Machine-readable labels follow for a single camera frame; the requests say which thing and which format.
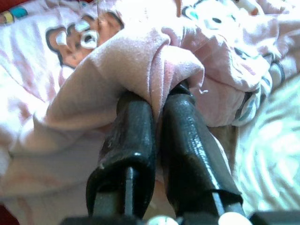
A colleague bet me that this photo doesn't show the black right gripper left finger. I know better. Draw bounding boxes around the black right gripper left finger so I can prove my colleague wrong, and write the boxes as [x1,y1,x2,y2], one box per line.
[86,92,157,220]

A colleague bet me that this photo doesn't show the pink cartoon print blanket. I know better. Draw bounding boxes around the pink cartoon print blanket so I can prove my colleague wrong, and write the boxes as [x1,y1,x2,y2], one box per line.
[0,0,300,225]

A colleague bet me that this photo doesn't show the bed with beige floral sheet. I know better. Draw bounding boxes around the bed with beige floral sheet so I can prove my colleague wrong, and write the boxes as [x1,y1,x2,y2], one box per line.
[208,75,300,214]

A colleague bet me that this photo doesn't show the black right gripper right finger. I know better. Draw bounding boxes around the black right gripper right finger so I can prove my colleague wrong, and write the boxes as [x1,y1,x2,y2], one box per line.
[161,81,244,218]

